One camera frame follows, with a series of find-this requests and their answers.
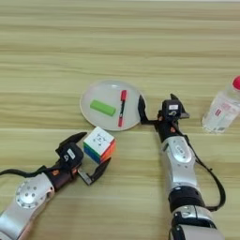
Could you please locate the multicoloured puzzle cube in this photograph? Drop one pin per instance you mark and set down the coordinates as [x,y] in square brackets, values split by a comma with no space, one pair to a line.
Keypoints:
[99,140]

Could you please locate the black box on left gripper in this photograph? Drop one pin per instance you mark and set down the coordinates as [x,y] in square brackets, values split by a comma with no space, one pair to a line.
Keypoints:
[76,154]

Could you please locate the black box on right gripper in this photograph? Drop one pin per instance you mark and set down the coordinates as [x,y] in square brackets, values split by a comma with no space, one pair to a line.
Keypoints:
[167,112]

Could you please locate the red marker pen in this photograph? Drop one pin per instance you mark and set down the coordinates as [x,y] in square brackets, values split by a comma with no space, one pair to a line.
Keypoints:
[122,109]

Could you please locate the clear bottle with red cap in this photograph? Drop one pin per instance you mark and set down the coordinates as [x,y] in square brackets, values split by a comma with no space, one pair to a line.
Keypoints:
[222,112]

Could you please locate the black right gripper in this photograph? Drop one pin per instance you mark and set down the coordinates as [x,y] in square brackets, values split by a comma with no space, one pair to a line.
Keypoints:
[167,129]

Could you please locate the white round plate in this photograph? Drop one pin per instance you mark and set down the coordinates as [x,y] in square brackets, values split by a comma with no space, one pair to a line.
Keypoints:
[103,90]

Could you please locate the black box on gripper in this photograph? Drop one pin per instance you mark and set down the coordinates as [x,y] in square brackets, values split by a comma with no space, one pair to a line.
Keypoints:
[76,154]
[167,112]

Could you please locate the green rectangular block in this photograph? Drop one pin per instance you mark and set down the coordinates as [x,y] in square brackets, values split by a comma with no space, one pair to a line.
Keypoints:
[103,108]

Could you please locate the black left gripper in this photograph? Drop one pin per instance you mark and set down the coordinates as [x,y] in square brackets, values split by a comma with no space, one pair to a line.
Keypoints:
[64,175]

